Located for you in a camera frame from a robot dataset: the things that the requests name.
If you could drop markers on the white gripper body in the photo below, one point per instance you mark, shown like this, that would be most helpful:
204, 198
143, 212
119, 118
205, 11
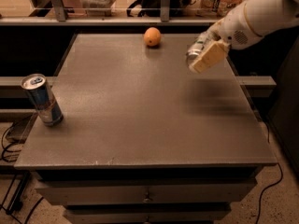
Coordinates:
235, 28

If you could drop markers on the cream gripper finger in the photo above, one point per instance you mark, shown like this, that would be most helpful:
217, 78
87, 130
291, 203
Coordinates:
215, 53

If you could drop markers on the silver 7up can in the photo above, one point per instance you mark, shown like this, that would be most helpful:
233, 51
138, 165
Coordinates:
196, 50

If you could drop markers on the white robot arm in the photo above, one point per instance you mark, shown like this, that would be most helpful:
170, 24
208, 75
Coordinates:
267, 16

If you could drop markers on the blue silver Red Bull can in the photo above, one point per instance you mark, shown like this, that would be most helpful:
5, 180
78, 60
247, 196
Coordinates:
38, 90

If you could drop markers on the black bag behind railing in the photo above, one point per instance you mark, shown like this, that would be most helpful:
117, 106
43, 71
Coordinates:
153, 8

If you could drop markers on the orange fruit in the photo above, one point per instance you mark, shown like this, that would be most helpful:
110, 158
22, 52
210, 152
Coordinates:
152, 37

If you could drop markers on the grey drawer cabinet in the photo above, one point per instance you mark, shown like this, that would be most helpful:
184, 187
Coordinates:
144, 140

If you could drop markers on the clear plastic container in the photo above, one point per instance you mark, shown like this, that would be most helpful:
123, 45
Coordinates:
97, 8

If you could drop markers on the upper grey drawer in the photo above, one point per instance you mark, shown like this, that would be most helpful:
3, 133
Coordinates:
96, 192

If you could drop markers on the grey drawer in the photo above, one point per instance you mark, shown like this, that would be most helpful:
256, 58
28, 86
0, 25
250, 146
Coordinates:
147, 214
96, 192

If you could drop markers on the grey metal railing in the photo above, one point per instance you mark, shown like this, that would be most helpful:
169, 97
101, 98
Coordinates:
71, 13

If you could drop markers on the lower grey drawer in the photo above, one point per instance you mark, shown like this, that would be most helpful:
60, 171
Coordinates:
147, 214

